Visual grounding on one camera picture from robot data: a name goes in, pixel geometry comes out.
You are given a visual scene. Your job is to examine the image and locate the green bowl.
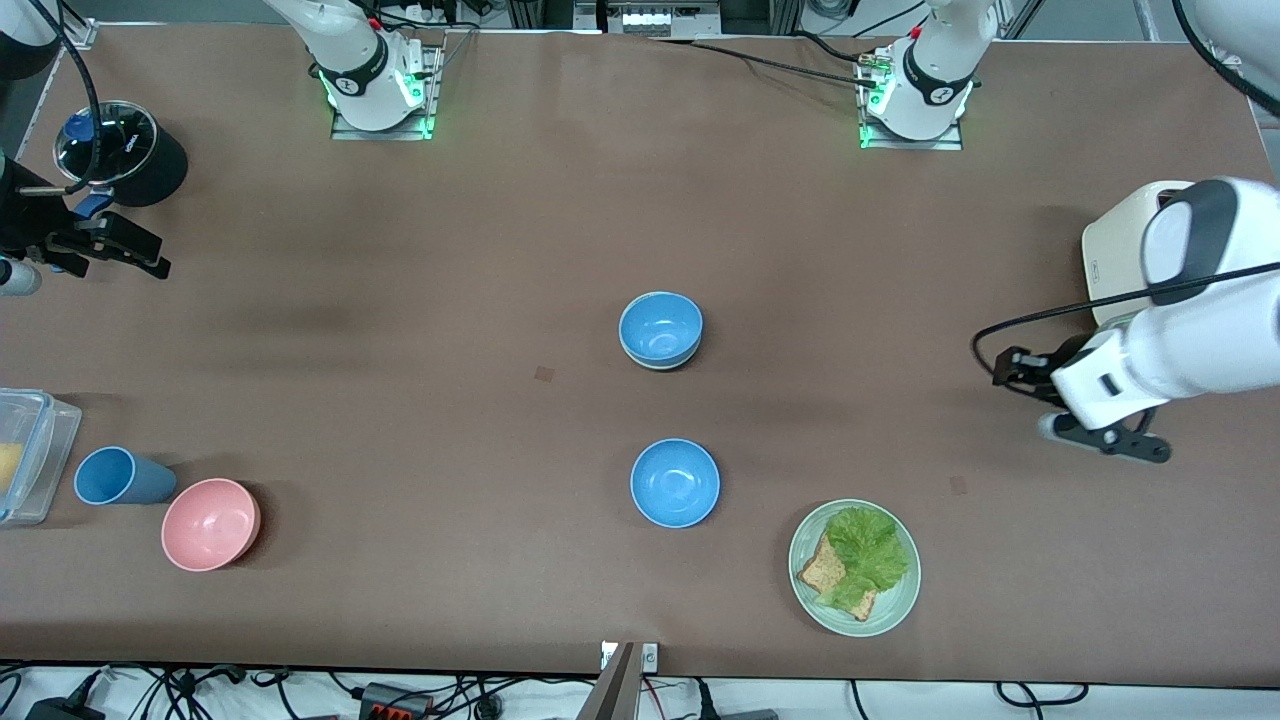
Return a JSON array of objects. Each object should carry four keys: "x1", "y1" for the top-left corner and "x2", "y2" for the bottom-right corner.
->
[{"x1": 621, "y1": 338, "x2": 702, "y2": 372}]

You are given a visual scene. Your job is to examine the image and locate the blue bowl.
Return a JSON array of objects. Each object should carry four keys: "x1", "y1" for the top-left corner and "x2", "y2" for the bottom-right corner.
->
[
  {"x1": 630, "y1": 438, "x2": 721, "y2": 529},
  {"x1": 618, "y1": 291, "x2": 705, "y2": 366}
]

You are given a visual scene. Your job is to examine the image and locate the pink bowl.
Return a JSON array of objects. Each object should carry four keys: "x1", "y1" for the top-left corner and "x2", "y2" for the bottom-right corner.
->
[{"x1": 161, "y1": 478, "x2": 262, "y2": 573}]

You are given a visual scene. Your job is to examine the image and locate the glass lid blue knob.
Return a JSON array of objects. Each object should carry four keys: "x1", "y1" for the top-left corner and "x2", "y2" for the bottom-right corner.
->
[{"x1": 53, "y1": 100, "x2": 160, "y2": 187}]

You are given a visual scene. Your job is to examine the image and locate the white toaster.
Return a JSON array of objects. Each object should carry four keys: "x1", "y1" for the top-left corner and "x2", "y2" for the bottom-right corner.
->
[{"x1": 1082, "y1": 180, "x2": 1201, "y2": 327}]

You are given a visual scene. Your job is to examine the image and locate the clear plastic container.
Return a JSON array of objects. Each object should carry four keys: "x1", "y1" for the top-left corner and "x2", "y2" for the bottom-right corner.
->
[{"x1": 0, "y1": 388, "x2": 83, "y2": 527}]

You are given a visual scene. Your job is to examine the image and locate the blue cup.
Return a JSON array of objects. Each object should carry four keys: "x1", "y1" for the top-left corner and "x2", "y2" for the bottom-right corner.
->
[{"x1": 73, "y1": 446, "x2": 178, "y2": 507}]

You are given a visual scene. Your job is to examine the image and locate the green lettuce leaf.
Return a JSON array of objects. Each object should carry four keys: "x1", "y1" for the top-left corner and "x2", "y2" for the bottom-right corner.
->
[{"x1": 818, "y1": 506, "x2": 911, "y2": 611}]

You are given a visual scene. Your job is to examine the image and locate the pale green plate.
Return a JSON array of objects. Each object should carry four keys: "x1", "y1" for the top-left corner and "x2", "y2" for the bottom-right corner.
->
[{"x1": 788, "y1": 498, "x2": 922, "y2": 638}]

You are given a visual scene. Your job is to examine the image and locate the brown toast slice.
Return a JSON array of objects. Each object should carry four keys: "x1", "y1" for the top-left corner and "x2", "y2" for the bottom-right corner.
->
[{"x1": 796, "y1": 533, "x2": 879, "y2": 623}]

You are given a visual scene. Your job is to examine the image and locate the white power strip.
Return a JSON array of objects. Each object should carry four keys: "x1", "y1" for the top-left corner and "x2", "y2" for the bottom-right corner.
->
[{"x1": 604, "y1": 0, "x2": 723, "y2": 37}]

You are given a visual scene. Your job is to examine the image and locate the black box red connectors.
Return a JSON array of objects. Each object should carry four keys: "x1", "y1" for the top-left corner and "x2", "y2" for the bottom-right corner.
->
[{"x1": 358, "y1": 682, "x2": 435, "y2": 720}]

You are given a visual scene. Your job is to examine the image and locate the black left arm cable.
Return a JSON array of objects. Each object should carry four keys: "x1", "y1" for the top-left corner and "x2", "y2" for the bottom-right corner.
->
[{"x1": 971, "y1": 0, "x2": 1280, "y2": 387}]

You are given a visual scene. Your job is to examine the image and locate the black pot blue handle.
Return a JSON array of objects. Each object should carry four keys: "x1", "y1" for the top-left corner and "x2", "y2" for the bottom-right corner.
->
[{"x1": 52, "y1": 100, "x2": 190, "y2": 223}]

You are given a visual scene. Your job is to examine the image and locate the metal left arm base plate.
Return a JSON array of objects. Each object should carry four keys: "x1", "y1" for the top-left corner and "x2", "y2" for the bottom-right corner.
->
[{"x1": 857, "y1": 48, "x2": 965, "y2": 152}]

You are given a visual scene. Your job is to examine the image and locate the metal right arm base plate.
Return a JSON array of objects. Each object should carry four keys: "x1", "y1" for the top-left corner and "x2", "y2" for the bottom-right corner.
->
[{"x1": 330, "y1": 40, "x2": 446, "y2": 142}]

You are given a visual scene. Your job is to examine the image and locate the black cable on table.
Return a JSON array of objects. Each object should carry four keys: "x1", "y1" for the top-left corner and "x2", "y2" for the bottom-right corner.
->
[{"x1": 648, "y1": 34, "x2": 883, "y2": 89}]

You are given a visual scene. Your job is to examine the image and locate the metal table edge bracket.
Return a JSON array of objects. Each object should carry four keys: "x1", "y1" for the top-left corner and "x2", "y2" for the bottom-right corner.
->
[{"x1": 600, "y1": 641, "x2": 660, "y2": 672}]

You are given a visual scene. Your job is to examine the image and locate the dark grey camera pole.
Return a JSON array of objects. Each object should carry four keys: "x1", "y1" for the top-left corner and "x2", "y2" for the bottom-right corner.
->
[{"x1": 577, "y1": 642, "x2": 642, "y2": 720}]

